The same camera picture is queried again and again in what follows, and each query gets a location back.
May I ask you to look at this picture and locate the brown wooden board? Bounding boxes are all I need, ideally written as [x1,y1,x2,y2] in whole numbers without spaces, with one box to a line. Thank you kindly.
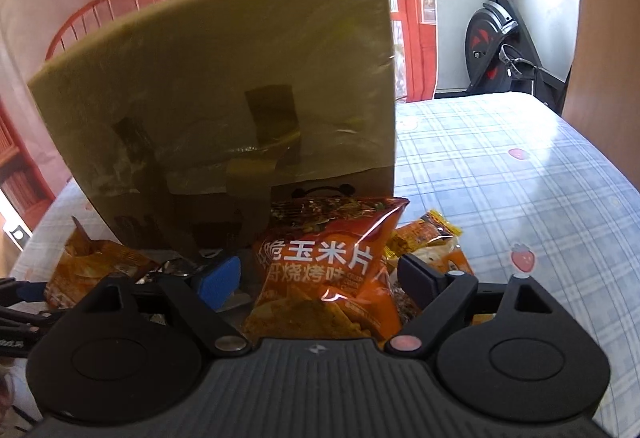
[560,0,640,199]

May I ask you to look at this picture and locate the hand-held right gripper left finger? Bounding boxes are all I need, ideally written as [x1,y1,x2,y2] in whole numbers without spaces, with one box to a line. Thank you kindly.
[85,256,251,359]

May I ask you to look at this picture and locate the orange white snack packet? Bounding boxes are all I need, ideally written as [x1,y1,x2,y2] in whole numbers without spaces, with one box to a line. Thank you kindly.
[425,238,476,276]

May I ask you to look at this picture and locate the blue plaid tablecloth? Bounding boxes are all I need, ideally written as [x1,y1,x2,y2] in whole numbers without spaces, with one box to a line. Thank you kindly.
[0,92,640,419]

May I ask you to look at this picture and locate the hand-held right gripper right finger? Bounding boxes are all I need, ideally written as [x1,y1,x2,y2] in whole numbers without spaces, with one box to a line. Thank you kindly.
[385,254,556,359]

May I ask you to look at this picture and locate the orange corn chip bag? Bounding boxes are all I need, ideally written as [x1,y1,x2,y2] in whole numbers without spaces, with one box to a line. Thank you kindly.
[240,197,412,343]

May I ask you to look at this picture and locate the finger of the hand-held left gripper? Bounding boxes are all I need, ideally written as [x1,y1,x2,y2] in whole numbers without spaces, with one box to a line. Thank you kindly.
[0,277,51,305]
[0,305,45,338]

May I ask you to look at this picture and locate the small orange snack packet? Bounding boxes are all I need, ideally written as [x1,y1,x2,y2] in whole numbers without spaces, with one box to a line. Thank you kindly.
[47,217,161,311]

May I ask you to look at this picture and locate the brown cardboard box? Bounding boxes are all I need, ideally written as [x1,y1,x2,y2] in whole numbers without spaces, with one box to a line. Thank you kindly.
[27,0,398,251]

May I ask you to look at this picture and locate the yellow orange snack packet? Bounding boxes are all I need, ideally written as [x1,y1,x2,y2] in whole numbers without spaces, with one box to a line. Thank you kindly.
[387,210,463,264]

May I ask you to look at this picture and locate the black exercise bike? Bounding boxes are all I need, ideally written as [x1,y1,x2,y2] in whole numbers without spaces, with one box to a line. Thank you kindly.
[456,0,581,114]

